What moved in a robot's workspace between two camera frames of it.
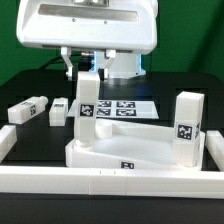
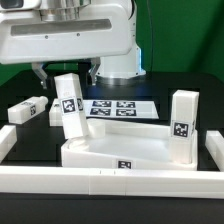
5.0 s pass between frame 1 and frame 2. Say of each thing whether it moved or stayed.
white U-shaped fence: stayed
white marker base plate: stayed
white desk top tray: moved
